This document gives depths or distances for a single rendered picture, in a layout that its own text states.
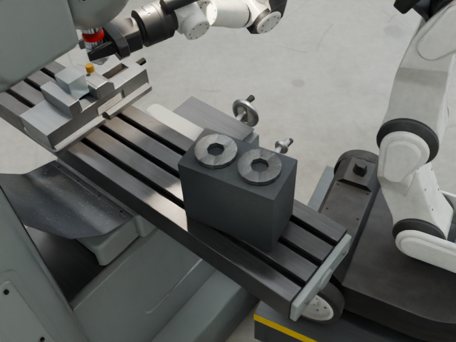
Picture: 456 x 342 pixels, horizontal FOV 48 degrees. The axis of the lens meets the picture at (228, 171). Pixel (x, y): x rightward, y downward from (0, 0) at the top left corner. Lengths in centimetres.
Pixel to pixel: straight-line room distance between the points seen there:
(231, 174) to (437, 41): 47
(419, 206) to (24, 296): 99
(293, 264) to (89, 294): 56
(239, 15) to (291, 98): 157
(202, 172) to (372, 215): 79
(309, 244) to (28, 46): 69
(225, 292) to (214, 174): 95
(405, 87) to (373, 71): 196
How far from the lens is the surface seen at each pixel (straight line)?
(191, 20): 123
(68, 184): 143
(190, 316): 190
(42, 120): 143
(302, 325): 166
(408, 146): 124
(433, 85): 118
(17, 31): 94
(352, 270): 158
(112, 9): 110
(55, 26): 98
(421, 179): 140
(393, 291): 157
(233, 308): 195
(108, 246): 136
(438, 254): 151
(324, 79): 306
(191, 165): 106
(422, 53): 110
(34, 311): 120
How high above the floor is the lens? 191
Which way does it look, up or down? 49 degrees down
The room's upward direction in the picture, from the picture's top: 3 degrees counter-clockwise
